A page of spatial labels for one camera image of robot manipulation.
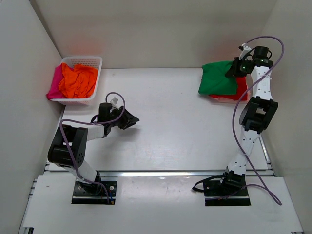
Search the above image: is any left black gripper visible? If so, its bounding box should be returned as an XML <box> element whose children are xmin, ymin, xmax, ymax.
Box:
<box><xmin>109</xmin><ymin>105</ymin><xmax>139</xmax><ymax>130</ymax></box>

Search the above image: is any green t shirt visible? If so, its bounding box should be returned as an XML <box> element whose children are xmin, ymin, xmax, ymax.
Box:
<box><xmin>198</xmin><ymin>61</ymin><xmax>237</xmax><ymax>95</ymax></box>

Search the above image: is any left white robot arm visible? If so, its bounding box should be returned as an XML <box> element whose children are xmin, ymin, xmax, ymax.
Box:
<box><xmin>48</xmin><ymin>102</ymin><xmax>139</xmax><ymax>194</ymax></box>

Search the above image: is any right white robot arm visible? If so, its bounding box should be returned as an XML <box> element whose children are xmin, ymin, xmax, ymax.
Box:
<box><xmin>218</xmin><ymin>45</ymin><xmax>278</xmax><ymax>195</ymax></box>

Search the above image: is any red folded t shirt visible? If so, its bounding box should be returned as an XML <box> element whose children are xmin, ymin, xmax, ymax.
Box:
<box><xmin>209</xmin><ymin>75</ymin><xmax>249</xmax><ymax>101</ymax></box>

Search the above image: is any pink folded t shirt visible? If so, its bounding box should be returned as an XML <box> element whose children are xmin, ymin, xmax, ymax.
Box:
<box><xmin>214</xmin><ymin>84</ymin><xmax>252</xmax><ymax>103</ymax></box>

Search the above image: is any orange t shirt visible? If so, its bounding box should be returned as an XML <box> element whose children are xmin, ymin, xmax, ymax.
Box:
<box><xmin>58</xmin><ymin>63</ymin><xmax>98</xmax><ymax>99</ymax></box>

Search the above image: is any white plastic basket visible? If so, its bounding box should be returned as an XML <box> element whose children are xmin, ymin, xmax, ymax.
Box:
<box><xmin>50</xmin><ymin>56</ymin><xmax>102</xmax><ymax>105</ymax></box>

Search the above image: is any magenta t shirt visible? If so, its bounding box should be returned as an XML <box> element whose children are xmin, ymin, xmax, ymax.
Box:
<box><xmin>46</xmin><ymin>65</ymin><xmax>65</xmax><ymax>100</ymax></box>

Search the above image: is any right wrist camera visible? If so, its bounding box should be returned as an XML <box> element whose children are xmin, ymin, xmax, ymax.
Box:
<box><xmin>239</xmin><ymin>43</ymin><xmax>252</xmax><ymax>60</ymax></box>

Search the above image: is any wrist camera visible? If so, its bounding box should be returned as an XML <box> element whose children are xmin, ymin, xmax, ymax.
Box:
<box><xmin>110</xmin><ymin>97</ymin><xmax>119</xmax><ymax>109</ymax></box>
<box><xmin>239</xmin><ymin>43</ymin><xmax>252</xmax><ymax>60</ymax></box>

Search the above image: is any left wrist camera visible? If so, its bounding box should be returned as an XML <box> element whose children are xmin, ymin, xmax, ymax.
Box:
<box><xmin>110</xmin><ymin>97</ymin><xmax>119</xmax><ymax>109</ymax></box>

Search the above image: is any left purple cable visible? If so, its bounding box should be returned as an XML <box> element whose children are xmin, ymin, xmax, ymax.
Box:
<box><xmin>59</xmin><ymin>92</ymin><xmax>127</xmax><ymax>204</ymax></box>

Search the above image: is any purple cable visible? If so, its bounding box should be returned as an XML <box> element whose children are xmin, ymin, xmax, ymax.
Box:
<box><xmin>204</xmin><ymin>36</ymin><xmax>286</xmax><ymax>206</ymax></box>
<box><xmin>59</xmin><ymin>92</ymin><xmax>127</xmax><ymax>204</ymax></box>

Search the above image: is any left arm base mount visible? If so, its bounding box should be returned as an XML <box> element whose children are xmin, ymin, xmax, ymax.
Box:
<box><xmin>71</xmin><ymin>173</ymin><xmax>117</xmax><ymax>205</ymax></box>

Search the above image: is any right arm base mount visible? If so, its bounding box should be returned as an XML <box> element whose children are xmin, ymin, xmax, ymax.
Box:
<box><xmin>191</xmin><ymin>175</ymin><xmax>251</xmax><ymax>207</ymax></box>

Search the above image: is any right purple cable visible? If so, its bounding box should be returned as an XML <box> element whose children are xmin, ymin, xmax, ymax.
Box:
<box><xmin>204</xmin><ymin>36</ymin><xmax>286</xmax><ymax>206</ymax></box>

